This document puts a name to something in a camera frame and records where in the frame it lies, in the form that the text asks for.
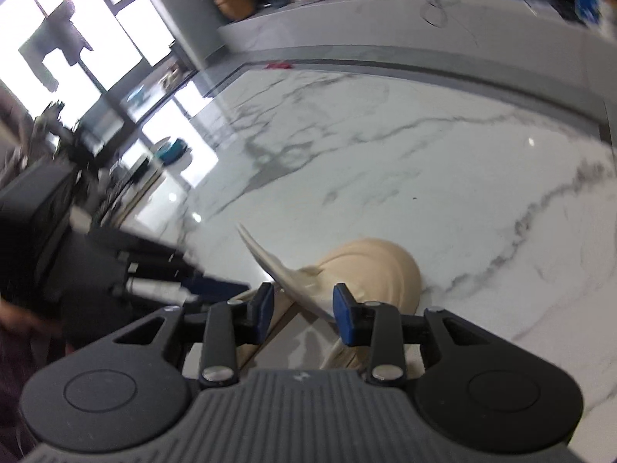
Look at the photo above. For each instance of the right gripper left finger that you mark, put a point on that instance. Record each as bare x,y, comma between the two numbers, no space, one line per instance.
230,325

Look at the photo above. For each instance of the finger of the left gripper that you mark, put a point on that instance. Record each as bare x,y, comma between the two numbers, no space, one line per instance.
209,290

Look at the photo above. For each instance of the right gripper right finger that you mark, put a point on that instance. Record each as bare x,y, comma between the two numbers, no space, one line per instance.
376,326

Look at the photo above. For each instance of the beige canvas shoe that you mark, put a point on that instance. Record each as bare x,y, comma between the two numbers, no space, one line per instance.
373,269

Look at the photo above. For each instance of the white shoelace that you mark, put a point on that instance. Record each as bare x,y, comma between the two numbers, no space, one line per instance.
311,287

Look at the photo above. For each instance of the teal round container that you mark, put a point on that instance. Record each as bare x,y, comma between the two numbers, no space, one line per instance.
171,151

